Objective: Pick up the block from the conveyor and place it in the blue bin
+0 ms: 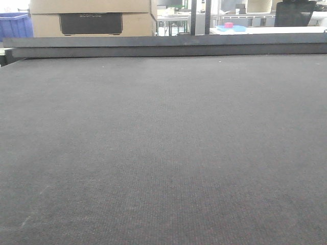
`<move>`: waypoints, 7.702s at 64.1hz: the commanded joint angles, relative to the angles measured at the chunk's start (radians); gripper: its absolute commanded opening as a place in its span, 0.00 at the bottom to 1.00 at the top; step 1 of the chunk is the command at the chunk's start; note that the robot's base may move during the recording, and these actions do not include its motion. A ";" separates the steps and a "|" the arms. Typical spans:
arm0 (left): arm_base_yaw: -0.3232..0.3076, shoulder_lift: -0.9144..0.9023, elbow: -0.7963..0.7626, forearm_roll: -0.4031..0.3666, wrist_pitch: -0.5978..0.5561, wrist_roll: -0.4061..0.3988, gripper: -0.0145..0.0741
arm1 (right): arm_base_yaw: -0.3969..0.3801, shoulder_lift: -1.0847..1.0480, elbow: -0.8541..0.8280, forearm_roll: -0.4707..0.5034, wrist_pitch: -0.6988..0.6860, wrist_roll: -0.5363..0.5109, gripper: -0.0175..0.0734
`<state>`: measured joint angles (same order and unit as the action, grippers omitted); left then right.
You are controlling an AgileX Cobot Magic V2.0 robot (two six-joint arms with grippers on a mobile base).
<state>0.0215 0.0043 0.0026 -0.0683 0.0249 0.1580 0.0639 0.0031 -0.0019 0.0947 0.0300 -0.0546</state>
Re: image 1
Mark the large cardboard box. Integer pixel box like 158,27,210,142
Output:
29,0,157,37

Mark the white background table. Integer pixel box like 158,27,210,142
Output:
210,25,326,35

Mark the black vertical post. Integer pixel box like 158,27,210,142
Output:
204,0,212,35
190,0,197,36

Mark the dark conveyor side rail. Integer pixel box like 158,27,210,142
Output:
3,32,326,58

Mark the blue plastic crate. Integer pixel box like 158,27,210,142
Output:
1,12,34,42

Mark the dark conveyor belt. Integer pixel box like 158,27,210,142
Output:
1,55,326,244

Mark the black office chair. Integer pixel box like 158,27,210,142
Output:
274,1,317,27

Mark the pink tape roll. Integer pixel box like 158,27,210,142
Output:
224,22,233,29

